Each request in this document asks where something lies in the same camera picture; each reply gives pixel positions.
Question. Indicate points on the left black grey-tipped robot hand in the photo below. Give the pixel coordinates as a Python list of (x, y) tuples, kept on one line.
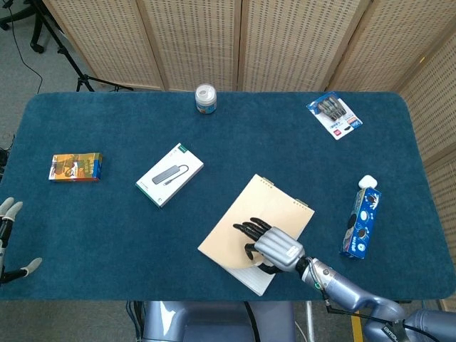
[(6, 221)]

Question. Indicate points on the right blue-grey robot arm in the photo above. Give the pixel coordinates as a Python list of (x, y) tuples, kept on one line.
[(349, 288)]

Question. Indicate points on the orange colourful carton box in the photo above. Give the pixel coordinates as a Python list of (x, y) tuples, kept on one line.
[(75, 166)]

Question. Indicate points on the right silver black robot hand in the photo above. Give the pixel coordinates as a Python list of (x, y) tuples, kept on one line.
[(278, 247)]

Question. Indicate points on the white table leg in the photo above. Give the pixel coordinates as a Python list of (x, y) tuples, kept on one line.
[(310, 320)]

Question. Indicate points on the black office chair base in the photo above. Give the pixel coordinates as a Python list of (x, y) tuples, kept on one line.
[(36, 35)]

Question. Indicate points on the blue carpet table mat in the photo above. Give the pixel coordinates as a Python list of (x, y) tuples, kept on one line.
[(107, 231)]

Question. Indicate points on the black tripod stand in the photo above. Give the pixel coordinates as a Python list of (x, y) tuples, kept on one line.
[(82, 80)]

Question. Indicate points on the blue-grey robot torso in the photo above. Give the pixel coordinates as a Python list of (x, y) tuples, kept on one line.
[(213, 322)]

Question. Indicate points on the glass jar with white lid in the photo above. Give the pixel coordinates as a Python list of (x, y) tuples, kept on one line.
[(206, 99)]

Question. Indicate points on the blue cookie box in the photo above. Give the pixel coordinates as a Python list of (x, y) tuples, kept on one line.
[(360, 224)]

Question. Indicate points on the beige paper notepad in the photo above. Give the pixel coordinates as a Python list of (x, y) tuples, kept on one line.
[(228, 242)]

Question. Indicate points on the white USB hub box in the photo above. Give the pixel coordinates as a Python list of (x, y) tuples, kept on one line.
[(169, 175)]

